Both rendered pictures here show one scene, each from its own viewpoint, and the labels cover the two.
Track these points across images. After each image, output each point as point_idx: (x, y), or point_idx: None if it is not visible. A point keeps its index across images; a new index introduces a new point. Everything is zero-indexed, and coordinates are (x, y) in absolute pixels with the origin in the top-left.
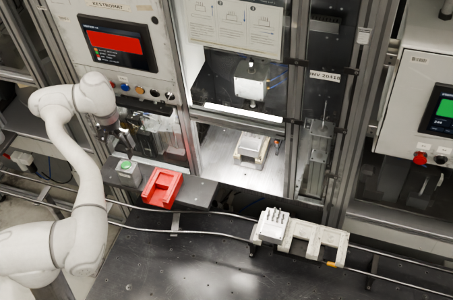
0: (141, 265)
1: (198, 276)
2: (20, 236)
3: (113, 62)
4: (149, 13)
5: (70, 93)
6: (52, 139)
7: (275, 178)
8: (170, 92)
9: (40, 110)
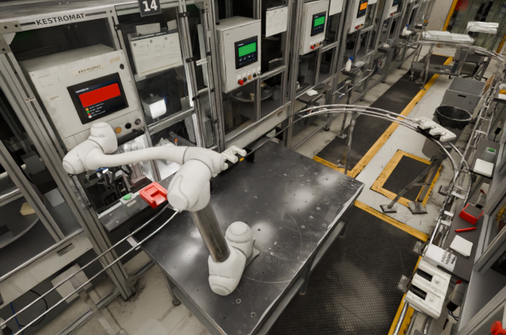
0: (180, 244)
1: None
2: (187, 170)
3: (101, 113)
4: (117, 62)
5: (92, 141)
6: (117, 160)
7: None
8: (138, 118)
9: (83, 160)
